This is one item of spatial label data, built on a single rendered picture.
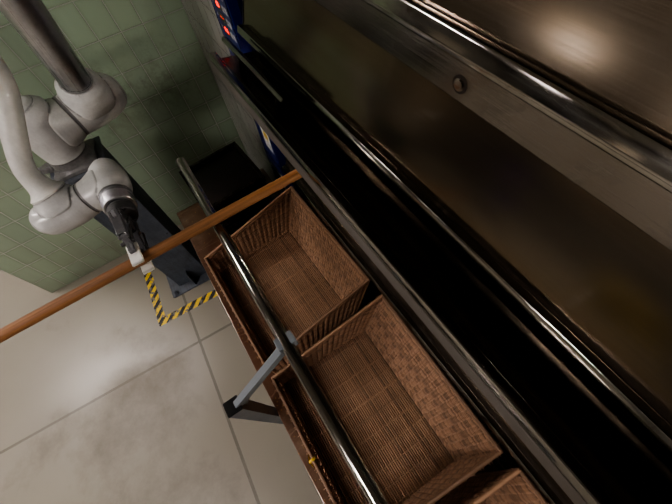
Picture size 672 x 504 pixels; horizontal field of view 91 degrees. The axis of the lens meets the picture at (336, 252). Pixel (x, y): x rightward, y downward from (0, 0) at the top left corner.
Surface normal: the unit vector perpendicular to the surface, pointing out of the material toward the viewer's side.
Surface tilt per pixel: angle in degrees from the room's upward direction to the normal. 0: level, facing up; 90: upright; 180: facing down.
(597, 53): 70
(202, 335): 0
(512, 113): 90
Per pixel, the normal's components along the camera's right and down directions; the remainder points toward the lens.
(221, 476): -0.08, -0.48
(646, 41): -0.81, 0.32
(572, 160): -0.83, 0.51
